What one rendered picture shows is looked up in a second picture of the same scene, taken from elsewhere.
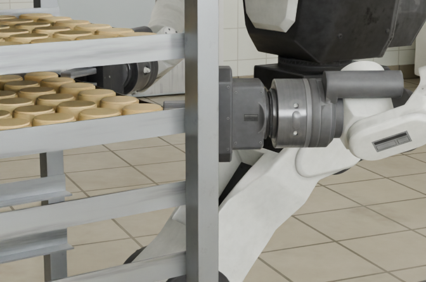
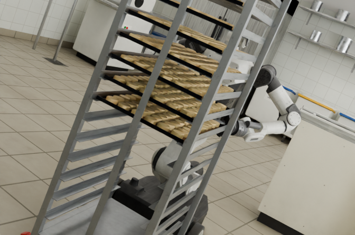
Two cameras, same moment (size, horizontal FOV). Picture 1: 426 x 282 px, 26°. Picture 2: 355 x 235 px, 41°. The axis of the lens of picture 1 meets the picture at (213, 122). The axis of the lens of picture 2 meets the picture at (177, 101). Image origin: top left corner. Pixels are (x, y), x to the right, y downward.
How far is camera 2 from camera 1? 1.75 m
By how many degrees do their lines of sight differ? 38
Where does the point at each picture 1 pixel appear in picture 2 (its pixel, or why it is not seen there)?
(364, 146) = (249, 139)
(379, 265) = not seen: hidden behind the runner
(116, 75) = not seen: hidden behind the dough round
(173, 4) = not seen: hidden behind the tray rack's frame
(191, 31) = (237, 109)
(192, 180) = (223, 142)
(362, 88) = (254, 127)
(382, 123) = (255, 135)
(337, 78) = (251, 123)
